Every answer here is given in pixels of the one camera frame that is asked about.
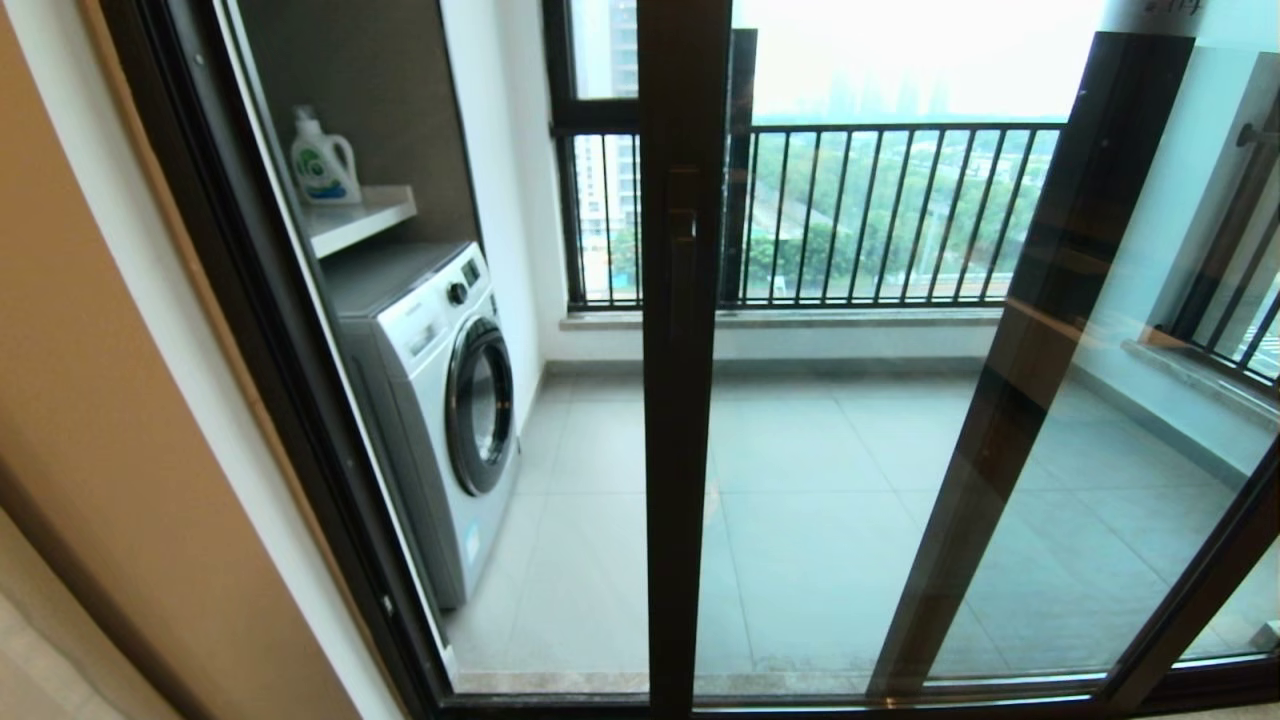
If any dark brown sliding glass door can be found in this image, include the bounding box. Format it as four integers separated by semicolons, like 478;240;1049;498
635;0;1280;716

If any silver front-load washing machine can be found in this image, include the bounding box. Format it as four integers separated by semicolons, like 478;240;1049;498
322;238;522;611

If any stone window sill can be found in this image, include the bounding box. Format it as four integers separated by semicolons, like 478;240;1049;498
558;305;1001;331

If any black balcony railing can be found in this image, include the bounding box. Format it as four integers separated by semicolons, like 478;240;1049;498
552;120;1064;309

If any white detergent bottle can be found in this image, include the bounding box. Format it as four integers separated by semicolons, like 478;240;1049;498
289;105;362;206

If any dark brown cabinet niche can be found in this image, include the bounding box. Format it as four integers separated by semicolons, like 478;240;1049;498
235;0;481;291

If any black side railing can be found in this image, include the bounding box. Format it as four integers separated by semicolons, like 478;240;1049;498
1150;100;1280;386

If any black window frame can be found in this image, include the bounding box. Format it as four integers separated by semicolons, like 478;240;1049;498
543;0;759;306

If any white wall shelf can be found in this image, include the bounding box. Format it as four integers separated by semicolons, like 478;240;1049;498
300;184;418;259

